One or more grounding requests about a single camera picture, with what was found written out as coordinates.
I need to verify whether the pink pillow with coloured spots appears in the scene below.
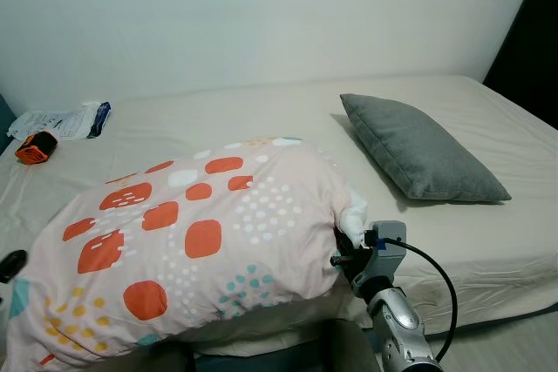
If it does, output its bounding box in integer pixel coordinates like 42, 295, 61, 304
4, 137, 371, 369

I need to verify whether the grey fabric pillow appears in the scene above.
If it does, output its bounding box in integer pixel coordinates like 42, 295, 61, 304
340, 93, 513, 203

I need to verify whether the bed with beige sheet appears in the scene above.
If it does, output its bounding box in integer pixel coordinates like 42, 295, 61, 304
0, 74, 558, 360

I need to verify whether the orange and black small device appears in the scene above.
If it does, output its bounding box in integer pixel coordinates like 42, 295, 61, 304
15, 131, 59, 166

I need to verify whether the dark teal panel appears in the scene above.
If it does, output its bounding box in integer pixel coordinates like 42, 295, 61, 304
0, 93, 17, 155

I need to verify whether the white plastic packet blue edge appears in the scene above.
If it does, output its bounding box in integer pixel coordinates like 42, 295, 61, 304
7, 102, 112, 140

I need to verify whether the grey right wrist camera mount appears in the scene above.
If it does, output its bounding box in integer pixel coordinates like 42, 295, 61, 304
362, 221, 408, 286

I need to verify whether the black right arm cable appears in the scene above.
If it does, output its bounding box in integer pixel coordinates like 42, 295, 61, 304
375, 231, 459, 362

